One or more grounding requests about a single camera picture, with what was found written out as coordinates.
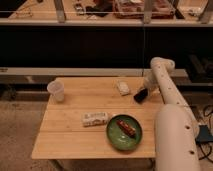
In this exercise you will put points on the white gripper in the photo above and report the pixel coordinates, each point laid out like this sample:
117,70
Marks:
150,82

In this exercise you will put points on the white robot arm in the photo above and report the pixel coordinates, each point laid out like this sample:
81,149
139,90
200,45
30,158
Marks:
175,125

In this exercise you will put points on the wooden table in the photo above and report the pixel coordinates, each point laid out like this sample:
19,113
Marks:
62,135

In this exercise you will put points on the green plate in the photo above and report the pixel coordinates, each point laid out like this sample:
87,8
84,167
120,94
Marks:
118,139

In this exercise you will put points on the background workbench shelf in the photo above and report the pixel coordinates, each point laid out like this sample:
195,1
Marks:
134,13

